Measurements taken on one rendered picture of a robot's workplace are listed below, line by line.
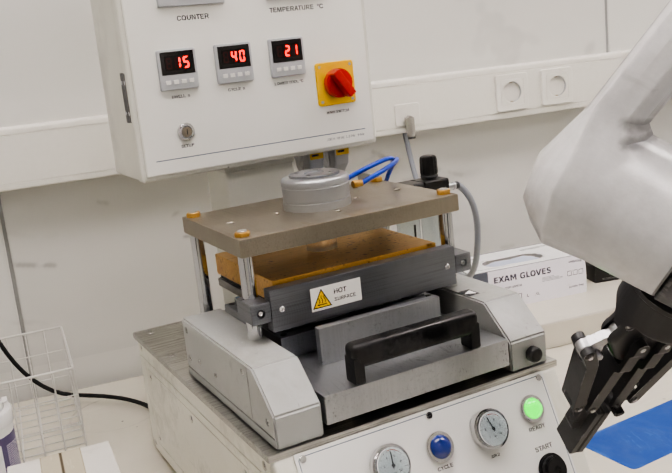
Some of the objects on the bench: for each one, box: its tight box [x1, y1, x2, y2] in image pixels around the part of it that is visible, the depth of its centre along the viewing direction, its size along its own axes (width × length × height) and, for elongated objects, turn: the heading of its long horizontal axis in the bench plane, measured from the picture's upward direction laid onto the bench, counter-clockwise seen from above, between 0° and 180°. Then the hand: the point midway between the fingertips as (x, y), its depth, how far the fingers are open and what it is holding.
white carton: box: [463, 243, 587, 304], centre depth 161 cm, size 12×23×7 cm, turn 133°
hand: (582, 420), depth 85 cm, fingers closed
